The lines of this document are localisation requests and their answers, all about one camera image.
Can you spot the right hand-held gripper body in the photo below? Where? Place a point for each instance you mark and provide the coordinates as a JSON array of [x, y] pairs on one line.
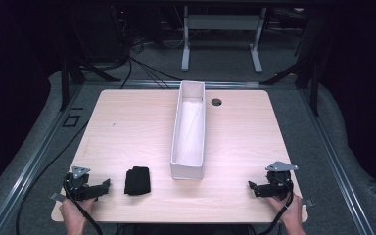
[[279, 182]]

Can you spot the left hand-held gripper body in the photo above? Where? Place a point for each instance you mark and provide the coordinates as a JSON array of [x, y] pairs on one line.
[[78, 189]]

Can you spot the black cloth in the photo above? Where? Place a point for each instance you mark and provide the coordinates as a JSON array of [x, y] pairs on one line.
[[137, 180]]

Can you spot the long white box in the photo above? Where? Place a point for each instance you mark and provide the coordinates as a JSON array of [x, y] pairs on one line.
[[189, 130]]

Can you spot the person's left hand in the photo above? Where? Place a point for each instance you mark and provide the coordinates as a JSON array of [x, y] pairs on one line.
[[75, 213]]

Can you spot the person's right hand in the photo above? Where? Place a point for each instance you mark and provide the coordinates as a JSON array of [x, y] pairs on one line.
[[290, 217]]

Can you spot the black metal stand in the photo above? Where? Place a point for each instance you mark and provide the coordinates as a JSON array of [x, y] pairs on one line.
[[75, 73], [306, 75]]

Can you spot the dark computer tower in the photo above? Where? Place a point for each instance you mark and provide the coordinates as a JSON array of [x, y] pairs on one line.
[[98, 31]]

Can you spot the aluminium floor rail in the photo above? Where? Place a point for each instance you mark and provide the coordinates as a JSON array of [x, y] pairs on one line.
[[29, 163], [336, 163], [137, 84]]

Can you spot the white metal desk frame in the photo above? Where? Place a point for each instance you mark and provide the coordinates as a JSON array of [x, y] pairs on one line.
[[222, 23]]

